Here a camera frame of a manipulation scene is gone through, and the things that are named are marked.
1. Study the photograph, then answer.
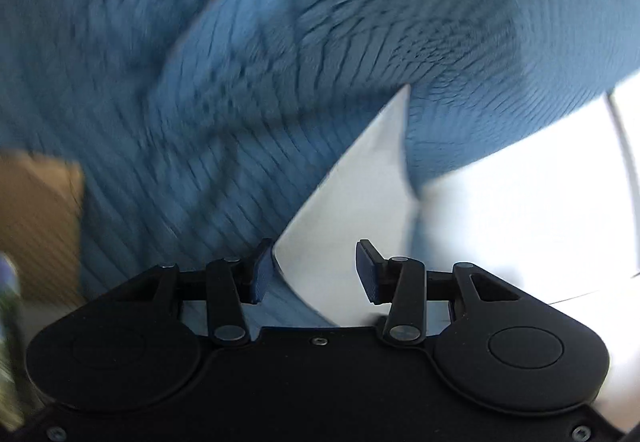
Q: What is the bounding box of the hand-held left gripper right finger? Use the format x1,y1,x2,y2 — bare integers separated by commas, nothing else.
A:
356,239,523,348

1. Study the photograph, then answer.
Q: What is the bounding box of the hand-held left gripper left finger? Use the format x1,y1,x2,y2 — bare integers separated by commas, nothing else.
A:
110,238,273,348

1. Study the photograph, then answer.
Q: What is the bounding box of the tan book with painted cover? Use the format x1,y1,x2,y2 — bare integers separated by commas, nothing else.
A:
0,151,85,310

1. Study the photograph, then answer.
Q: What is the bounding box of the booklet with landscape photo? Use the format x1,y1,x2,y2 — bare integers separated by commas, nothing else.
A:
272,84,423,329

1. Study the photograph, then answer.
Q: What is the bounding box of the blue textured sofa cover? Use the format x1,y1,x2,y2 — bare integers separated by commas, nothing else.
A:
0,0,640,327

